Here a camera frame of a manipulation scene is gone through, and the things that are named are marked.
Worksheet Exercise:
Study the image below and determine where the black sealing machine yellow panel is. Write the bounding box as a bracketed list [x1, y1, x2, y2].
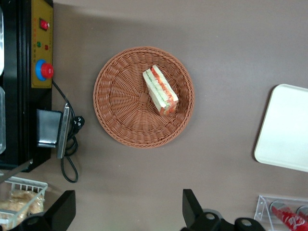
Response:
[0, 0, 54, 173]

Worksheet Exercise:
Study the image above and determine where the clear plastic container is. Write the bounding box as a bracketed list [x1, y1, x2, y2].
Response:
[0, 7, 5, 77]

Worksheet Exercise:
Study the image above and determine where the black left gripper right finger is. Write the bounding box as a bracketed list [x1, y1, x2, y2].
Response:
[180, 189, 265, 231]

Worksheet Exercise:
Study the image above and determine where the round brown wicker basket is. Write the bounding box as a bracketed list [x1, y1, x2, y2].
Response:
[92, 46, 195, 149]

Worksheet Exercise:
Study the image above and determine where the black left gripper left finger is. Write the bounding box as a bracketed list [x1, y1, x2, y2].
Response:
[14, 190, 77, 231]

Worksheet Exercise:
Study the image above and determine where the black power cable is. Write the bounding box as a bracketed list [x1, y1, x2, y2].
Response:
[51, 79, 84, 183]

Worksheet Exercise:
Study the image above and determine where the cream plastic tray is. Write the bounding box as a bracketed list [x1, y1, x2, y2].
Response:
[254, 83, 308, 173]

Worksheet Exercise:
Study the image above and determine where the wrapped triangle sandwich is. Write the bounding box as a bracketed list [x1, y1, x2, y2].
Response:
[142, 64, 179, 116]

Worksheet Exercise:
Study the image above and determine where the grey metal bar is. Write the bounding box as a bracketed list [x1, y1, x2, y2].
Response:
[0, 160, 33, 184]

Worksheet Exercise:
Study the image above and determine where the clear acrylic can holder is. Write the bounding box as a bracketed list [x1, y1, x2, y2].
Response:
[254, 194, 308, 231]

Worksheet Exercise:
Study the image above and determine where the white wire basket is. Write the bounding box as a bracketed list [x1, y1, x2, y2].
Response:
[0, 176, 49, 231]

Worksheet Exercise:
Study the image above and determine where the packaged brown bread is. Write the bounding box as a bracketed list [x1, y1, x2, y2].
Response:
[0, 190, 45, 229]

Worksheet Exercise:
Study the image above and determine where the black pad with metal plate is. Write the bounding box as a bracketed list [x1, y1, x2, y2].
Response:
[36, 105, 70, 159]

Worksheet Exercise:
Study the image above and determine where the red cola can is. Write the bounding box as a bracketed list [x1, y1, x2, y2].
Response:
[269, 202, 308, 231]
[297, 205, 308, 223]

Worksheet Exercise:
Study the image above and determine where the red emergency stop button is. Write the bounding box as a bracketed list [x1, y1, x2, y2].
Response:
[35, 59, 54, 81]

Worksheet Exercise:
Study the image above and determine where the black power plug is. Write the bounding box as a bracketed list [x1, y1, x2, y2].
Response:
[73, 116, 86, 133]

